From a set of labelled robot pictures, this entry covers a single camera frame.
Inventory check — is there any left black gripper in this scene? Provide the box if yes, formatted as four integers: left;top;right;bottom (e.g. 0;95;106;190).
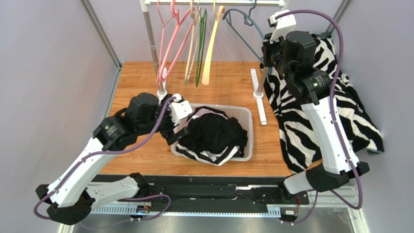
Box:
138;95;189;145

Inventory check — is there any black tank top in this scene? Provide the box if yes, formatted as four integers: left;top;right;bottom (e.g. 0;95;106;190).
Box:
178;106;248;157

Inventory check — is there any grey-blue hanger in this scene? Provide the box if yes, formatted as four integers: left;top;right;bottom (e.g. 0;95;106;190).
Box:
222;0;266;64

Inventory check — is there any black white striped top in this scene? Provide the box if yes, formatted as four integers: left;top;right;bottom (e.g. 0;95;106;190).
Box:
175;143;239;166

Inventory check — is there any cream hanger with striped top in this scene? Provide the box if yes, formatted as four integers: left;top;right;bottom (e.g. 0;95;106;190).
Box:
202;0;225;85

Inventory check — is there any green hanger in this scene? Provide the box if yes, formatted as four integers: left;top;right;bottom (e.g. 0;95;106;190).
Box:
195;9;207;87

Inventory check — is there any beige wooden hanger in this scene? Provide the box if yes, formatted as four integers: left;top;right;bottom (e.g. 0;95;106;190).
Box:
184;0;201;84

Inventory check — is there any thick pink plastic hanger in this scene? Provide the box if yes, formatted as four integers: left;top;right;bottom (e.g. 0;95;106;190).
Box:
163;0;191;82

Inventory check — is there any mauve tank top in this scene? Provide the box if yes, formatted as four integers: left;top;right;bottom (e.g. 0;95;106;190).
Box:
191;108;226;119

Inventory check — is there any thin pink wire hanger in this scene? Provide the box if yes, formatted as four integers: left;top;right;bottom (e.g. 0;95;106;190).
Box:
156;0;173;86

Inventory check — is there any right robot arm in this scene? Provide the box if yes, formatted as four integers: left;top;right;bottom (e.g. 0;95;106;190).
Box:
261;31;370;197

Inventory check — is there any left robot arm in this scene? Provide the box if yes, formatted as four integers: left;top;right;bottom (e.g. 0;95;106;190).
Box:
34;93;193;225

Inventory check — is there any metal clothes rack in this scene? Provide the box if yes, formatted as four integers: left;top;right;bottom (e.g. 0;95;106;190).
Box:
139;0;293;126

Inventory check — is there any white plastic laundry basket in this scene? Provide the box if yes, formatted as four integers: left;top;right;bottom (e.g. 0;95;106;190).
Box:
171;103;253;162

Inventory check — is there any zebra print blanket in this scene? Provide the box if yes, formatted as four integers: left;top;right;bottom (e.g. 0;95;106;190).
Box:
263;33;385;173

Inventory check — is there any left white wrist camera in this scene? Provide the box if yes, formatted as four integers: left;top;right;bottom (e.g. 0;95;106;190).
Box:
168;94;193;126

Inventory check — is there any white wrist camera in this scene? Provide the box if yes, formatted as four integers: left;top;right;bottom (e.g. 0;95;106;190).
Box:
268;10;296;43
168;94;193;126

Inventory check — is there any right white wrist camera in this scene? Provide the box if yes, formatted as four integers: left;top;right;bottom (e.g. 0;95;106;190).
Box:
268;10;296;43

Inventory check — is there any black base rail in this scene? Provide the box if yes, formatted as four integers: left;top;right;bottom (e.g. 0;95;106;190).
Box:
87;174;311;216

